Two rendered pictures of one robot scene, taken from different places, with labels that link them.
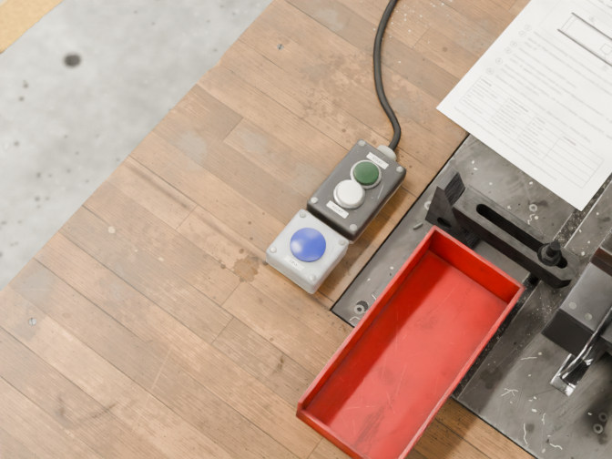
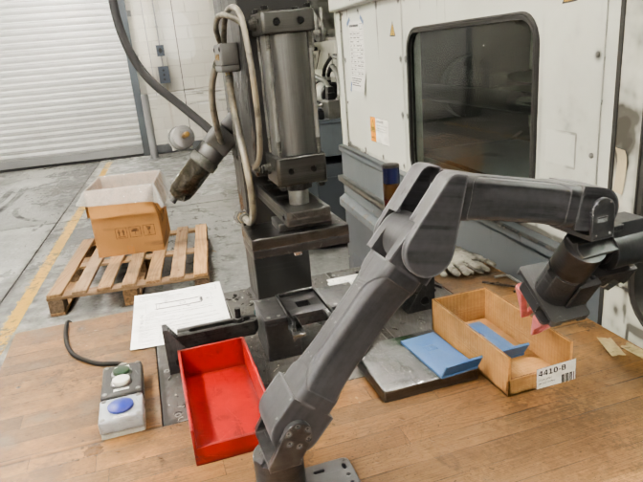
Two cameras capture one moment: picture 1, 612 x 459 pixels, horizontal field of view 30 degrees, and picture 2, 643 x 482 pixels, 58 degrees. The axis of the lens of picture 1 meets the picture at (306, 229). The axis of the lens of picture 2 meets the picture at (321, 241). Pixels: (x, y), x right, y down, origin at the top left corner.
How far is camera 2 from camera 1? 79 cm
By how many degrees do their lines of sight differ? 56
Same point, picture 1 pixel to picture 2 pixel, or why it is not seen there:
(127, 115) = not seen: outside the picture
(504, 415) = not seen: hidden behind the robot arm
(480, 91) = (144, 336)
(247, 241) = (81, 443)
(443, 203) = (172, 343)
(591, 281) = (265, 310)
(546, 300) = (257, 354)
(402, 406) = (245, 418)
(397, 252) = (171, 389)
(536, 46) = (152, 317)
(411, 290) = (195, 391)
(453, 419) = not seen: hidden behind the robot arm
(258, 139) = (42, 414)
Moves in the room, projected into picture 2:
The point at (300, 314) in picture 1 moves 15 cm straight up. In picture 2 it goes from (148, 438) to (130, 352)
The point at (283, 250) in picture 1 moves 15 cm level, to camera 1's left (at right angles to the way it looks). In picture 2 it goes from (108, 417) to (8, 471)
